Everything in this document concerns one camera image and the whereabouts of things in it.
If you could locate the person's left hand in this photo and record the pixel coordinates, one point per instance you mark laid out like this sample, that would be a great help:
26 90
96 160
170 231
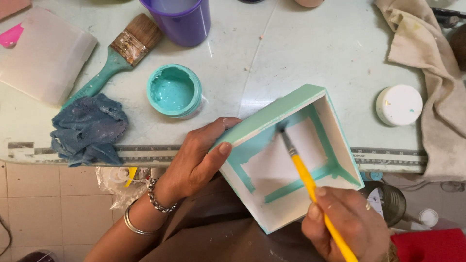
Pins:
189 160

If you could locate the person's right hand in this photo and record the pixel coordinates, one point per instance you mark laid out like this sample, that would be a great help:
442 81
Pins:
353 229

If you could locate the yellow thin paintbrush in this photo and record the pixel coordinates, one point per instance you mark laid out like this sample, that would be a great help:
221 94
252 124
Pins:
307 178

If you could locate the white wooden box teal painted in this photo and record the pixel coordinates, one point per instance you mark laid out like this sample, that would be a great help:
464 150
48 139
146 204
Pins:
276 160

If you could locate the measuring ruler strip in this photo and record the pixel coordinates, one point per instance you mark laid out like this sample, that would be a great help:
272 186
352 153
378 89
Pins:
153 153

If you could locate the metal tin can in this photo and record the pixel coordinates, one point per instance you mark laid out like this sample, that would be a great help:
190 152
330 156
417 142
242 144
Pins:
391 202

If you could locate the blue bottle cap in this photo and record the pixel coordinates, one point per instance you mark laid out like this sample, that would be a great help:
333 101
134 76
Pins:
372 176

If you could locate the yellow tag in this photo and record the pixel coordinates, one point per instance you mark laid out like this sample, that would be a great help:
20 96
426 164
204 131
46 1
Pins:
130 176

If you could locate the open teal paint jar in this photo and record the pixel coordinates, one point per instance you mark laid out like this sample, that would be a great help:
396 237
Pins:
174 91

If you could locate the small white capped bottle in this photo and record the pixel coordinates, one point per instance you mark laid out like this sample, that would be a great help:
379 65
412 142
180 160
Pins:
428 217

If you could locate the clear plastic bag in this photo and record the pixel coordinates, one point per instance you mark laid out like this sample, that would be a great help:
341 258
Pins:
116 189

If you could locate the red fabric item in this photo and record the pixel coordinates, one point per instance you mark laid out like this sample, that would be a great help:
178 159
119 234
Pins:
431 245

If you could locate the person's brown apron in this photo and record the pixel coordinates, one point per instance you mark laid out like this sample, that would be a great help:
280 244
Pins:
225 233

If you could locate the silver bangle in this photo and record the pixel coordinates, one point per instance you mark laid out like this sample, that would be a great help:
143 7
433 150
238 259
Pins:
135 227

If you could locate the blue rag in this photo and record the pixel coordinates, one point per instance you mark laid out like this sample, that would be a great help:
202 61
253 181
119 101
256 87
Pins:
87 127

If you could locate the white jar lid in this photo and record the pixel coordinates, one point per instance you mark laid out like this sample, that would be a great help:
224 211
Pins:
399 105

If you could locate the purple plastic cup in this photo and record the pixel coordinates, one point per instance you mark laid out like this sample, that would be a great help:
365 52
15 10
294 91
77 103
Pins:
182 23

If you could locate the beige cloth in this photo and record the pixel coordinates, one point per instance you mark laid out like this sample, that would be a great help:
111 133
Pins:
433 91

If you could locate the translucent plastic container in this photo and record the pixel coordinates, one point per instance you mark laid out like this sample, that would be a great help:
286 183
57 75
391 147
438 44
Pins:
47 58

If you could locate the dark round container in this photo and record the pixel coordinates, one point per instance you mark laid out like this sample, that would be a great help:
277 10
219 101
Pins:
38 256

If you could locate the pinkish cup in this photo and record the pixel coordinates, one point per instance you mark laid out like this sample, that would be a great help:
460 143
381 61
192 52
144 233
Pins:
308 3

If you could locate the brown round object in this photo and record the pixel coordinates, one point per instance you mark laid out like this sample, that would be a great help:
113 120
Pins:
459 47

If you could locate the pink plastic piece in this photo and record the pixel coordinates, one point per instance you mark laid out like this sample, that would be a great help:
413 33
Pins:
10 35

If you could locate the black tool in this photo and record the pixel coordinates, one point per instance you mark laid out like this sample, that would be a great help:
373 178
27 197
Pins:
449 15

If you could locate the salmon pink board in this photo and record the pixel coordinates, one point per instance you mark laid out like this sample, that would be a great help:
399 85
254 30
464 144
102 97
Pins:
11 6

